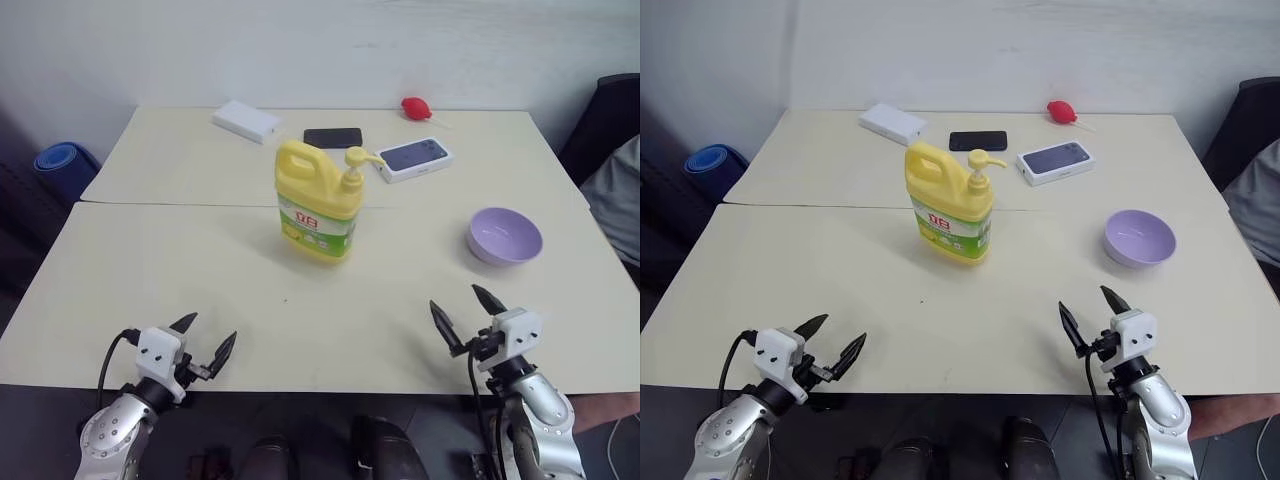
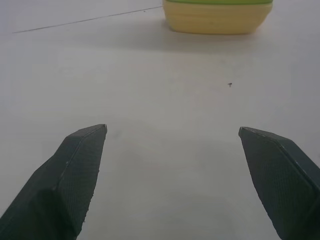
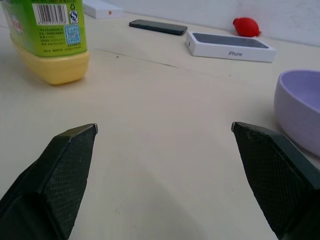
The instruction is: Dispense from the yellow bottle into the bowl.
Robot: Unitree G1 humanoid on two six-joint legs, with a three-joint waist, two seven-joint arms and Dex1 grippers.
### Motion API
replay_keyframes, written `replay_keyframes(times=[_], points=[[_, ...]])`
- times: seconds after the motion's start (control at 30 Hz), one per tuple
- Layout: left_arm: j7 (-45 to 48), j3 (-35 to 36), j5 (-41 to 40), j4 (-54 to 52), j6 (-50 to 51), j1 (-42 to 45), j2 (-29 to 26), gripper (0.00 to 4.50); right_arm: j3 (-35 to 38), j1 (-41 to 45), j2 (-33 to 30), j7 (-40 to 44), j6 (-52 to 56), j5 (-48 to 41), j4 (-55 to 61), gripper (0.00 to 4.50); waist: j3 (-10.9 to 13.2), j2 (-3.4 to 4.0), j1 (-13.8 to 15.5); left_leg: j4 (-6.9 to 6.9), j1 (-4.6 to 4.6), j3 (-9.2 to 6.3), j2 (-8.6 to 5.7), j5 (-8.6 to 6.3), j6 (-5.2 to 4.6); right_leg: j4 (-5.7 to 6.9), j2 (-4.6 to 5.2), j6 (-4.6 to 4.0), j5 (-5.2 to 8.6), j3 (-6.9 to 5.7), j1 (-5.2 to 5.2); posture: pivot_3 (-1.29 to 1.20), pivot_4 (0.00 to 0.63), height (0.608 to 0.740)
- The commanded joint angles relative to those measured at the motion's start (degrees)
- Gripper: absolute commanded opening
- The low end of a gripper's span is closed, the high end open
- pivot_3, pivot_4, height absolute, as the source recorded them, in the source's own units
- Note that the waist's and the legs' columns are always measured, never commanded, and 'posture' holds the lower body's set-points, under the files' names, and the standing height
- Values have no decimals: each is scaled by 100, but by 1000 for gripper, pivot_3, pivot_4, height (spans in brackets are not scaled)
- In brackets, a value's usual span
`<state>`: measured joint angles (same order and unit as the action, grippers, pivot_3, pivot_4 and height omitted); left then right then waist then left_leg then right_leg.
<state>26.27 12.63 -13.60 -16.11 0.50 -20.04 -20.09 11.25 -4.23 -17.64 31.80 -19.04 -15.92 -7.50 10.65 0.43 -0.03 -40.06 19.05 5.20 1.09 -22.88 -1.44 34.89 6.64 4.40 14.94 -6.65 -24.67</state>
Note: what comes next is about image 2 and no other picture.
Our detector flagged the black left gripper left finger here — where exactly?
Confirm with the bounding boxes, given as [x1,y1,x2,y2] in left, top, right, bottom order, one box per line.
[0,123,108,240]

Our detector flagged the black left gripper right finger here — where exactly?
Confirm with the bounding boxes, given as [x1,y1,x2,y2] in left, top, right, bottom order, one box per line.
[238,126,320,240]

